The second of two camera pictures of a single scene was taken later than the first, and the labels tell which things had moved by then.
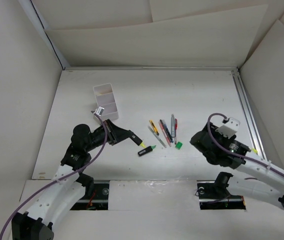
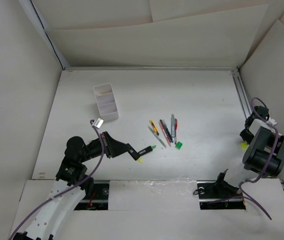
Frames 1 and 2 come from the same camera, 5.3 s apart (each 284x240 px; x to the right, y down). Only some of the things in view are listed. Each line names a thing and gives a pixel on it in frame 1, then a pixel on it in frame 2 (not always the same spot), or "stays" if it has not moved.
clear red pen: [175, 130] stays
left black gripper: [116, 134] to [112, 147]
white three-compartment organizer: [105, 98] stays
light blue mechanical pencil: [172, 126] stays
